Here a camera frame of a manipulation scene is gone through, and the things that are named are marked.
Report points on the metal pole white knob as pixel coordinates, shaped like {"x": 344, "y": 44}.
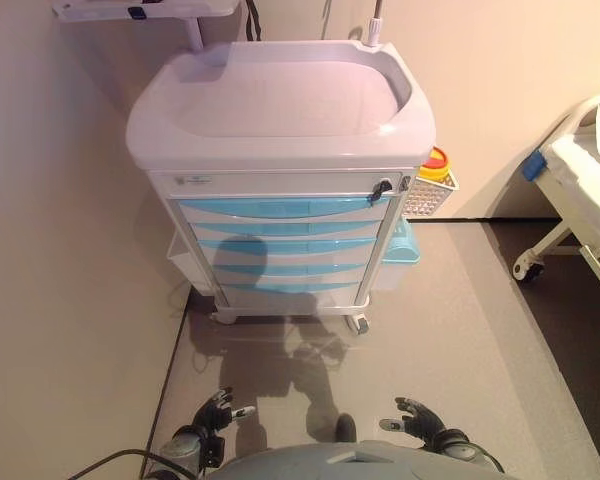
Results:
{"x": 373, "y": 25}

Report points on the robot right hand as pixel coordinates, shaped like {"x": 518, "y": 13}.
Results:
{"x": 425, "y": 425}

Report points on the grey robot torso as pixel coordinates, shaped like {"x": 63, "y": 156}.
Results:
{"x": 330, "y": 465}

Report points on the blue bed clip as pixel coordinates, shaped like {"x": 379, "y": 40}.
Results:
{"x": 534, "y": 167}

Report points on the yellow sharps container red lid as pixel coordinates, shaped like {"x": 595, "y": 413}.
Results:
{"x": 437, "y": 160}

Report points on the white bed caster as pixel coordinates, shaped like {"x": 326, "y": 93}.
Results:
{"x": 527, "y": 270}

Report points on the perforated metal basket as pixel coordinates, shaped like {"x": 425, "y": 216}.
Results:
{"x": 422, "y": 200}

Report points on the blue lidded waste bin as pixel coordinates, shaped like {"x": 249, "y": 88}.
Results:
{"x": 402, "y": 245}

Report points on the robot left leg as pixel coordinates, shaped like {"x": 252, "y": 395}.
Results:
{"x": 346, "y": 429}

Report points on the clear plastic side bin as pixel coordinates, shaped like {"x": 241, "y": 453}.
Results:
{"x": 185, "y": 262}

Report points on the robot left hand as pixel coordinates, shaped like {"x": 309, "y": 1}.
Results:
{"x": 212, "y": 417}

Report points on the white bed mattress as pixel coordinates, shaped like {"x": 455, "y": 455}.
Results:
{"x": 590, "y": 170}

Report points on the white medical cart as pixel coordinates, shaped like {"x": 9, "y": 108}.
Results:
{"x": 280, "y": 100}

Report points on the white cart caster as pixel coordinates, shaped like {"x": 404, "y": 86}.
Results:
{"x": 360, "y": 322}
{"x": 227, "y": 315}

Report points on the white hospital bed frame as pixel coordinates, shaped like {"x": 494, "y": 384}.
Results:
{"x": 555, "y": 240}

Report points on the black cart key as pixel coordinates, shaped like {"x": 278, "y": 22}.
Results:
{"x": 380, "y": 189}

